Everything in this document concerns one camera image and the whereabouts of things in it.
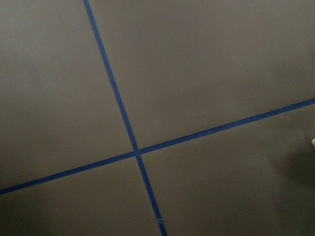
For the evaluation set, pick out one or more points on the long blue tape strip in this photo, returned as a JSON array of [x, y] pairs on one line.
[[125, 118]]

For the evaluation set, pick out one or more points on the crossing blue tape strip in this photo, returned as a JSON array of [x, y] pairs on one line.
[[159, 146]]

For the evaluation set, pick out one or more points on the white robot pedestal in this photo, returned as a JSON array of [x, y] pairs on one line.
[[313, 142]]

